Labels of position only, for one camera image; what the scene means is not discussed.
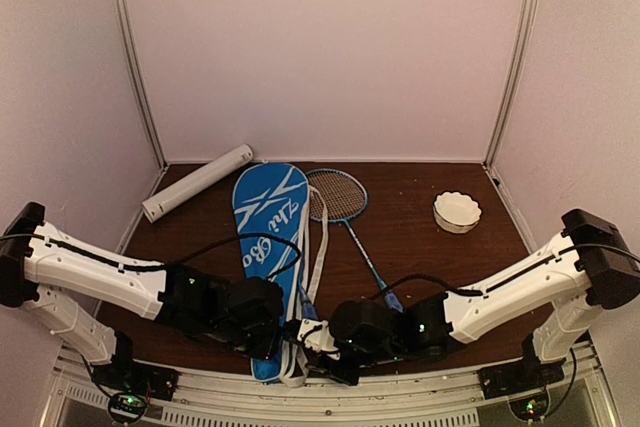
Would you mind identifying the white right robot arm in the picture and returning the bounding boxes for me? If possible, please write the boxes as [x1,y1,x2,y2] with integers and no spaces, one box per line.
[296,209,639,397]

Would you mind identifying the aluminium frame post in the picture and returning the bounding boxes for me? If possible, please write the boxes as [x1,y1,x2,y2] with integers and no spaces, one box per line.
[483,0,539,171]
[114,0,168,170]

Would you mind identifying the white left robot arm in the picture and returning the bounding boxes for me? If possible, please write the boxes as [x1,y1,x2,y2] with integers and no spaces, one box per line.
[1,202,284,360]

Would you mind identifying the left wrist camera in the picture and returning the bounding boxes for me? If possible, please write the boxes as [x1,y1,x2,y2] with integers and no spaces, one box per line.
[227,277,284,331]

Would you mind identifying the right aluminium frame post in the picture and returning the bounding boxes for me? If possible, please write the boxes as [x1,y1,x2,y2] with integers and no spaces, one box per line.
[483,0,539,171]

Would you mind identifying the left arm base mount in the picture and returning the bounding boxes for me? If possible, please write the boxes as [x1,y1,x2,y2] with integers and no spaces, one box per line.
[90,362,179,425]

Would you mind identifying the left aluminium frame post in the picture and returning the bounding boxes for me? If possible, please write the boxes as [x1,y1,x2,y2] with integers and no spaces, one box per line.
[114,0,168,170]

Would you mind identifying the aluminium front rail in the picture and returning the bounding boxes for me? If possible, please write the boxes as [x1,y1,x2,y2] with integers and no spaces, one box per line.
[36,341,621,426]

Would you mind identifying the blue racket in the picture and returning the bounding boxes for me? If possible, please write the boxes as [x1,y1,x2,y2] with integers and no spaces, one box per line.
[298,285,319,321]
[306,168,404,312]

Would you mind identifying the white shuttlecock tube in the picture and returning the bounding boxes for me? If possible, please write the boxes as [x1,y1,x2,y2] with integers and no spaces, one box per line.
[142,144,254,223]

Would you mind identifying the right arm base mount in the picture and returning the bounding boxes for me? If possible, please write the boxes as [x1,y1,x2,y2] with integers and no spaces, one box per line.
[477,359,565,424]

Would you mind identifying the blue racket bag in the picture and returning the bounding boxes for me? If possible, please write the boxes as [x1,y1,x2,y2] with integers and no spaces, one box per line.
[232,161,331,391]

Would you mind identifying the white scalloped bowl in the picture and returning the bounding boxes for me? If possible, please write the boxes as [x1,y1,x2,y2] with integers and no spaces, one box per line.
[433,191,482,234]

